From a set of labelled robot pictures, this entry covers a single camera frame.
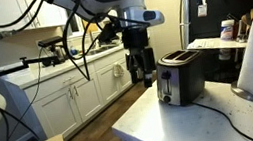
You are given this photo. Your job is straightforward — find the black toaster lever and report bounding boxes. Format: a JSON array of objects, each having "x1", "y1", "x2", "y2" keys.
[{"x1": 160, "y1": 69, "x2": 173, "y2": 81}]

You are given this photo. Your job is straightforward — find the black and steel refrigerator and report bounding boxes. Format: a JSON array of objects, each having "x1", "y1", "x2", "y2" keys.
[{"x1": 175, "y1": 0, "x2": 253, "y2": 90}]

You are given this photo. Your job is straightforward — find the chrome sink faucet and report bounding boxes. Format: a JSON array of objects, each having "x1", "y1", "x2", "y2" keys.
[{"x1": 93, "y1": 33, "x2": 103, "y2": 50}]

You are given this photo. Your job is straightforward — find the white wipes canister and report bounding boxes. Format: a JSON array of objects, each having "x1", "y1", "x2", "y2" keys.
[{"x1": 217, "y1": 18, "x2": 238, "y2": 43}]

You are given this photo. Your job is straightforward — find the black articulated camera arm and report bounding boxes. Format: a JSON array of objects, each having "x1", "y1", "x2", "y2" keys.
[{"x1": 0, "y1": 51, "x2": 65, "y2": 86}]

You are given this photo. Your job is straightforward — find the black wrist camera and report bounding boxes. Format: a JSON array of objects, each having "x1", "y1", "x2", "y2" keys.
[{"x1": 95, "y1": 15, "x2": 125, "y2": 47}]

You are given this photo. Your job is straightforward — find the steel kitchen sink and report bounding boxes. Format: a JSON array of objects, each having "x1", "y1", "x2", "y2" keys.
[{"x1": 79, "y1": 42, "x2": 122, "y2": 58}]

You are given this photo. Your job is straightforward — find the white hanging dish towel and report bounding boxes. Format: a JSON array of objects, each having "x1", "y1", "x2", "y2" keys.
[{"x1": 111, "y1": 61, "x2": 125, "y2": 79}]

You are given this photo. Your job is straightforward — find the black toaster power cable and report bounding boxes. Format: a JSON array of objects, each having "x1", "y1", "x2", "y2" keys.
[{"x1": 190, "y1": 92, "x2": 253, "y2": 141}]

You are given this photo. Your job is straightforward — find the black stereo camera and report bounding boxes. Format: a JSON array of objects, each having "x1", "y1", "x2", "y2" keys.
[{"x1": 36, "y1": 35, "x2": 65, "y2": 49}]

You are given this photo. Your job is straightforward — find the black and silver toaster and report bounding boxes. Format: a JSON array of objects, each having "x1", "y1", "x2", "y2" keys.
[{"x1": 151, "y1": 46, "x2": 210, "y2": 110}]

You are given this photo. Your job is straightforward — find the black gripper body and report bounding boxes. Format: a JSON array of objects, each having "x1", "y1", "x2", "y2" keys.
[{"x1": 120, "y1": 24, "x2": 155, "y2": 59}]

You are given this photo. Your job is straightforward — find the utensil crock with wooden utensils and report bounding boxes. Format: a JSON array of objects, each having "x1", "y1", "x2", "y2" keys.
[{"x1": 232, "y1": 7, "x2": 253, "y2": 44}]

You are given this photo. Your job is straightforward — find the white paper note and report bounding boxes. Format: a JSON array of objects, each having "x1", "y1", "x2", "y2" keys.
[{"x1": 196, "y1": 3, "x2": 209, "y2": 18}]

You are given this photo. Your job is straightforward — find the thin black camera cable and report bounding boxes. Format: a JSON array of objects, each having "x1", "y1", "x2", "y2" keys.
[{"x1": 0, "y1": 46, "x2": 58, "y2": 141}]

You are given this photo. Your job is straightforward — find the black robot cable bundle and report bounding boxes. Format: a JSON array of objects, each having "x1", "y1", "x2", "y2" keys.
[{"x1": 0, "y1": 0, "x2": 158, "y2": 95}]

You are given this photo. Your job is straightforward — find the dark electric kettle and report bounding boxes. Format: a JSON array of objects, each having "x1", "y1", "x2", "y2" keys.
[{"x1": 49, "y1": 43, "x2": 68, "y2": 64}]

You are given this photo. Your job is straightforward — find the white lower kitchen cabinets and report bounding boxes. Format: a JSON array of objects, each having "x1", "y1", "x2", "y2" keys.
[{"x1": 0, "y1": 43, "x2": 141, "y2": 141}]

